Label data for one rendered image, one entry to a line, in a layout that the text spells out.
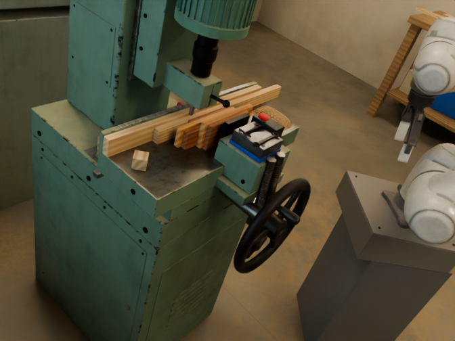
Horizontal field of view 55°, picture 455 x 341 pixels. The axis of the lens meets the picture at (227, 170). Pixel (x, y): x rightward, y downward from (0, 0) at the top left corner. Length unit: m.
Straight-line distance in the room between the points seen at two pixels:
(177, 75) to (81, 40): 0.30
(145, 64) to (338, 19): 3.66
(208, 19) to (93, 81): 0.44
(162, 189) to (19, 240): 1.18
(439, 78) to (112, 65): 0.81
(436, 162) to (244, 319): 1.00
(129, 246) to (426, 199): 0.80
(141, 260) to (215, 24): 0.62
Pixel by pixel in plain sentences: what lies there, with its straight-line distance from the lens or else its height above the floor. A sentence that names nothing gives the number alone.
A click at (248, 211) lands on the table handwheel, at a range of 1.13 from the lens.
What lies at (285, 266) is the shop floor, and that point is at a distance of 2.19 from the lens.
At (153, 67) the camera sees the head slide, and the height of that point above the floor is 1.05.
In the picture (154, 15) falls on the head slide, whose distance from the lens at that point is 1.10.
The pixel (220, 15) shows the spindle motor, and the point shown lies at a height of 1.25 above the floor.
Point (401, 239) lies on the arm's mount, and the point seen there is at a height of 0.71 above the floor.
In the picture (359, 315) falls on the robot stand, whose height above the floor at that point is 0.31.
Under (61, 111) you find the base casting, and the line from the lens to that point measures 1.39.
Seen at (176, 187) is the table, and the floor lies 0.90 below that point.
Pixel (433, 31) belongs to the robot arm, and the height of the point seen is 1.27.
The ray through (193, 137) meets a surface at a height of 0.93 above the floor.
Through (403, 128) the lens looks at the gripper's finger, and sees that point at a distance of 1.57.
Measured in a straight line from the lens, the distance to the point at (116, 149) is 1.06.
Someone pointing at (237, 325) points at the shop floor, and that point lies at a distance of 1.91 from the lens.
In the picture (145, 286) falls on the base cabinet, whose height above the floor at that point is 0.55.
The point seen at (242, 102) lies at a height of 0.94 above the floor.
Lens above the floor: 1.55
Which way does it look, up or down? 36 degrees down
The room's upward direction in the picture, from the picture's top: 17 degrees clockwise
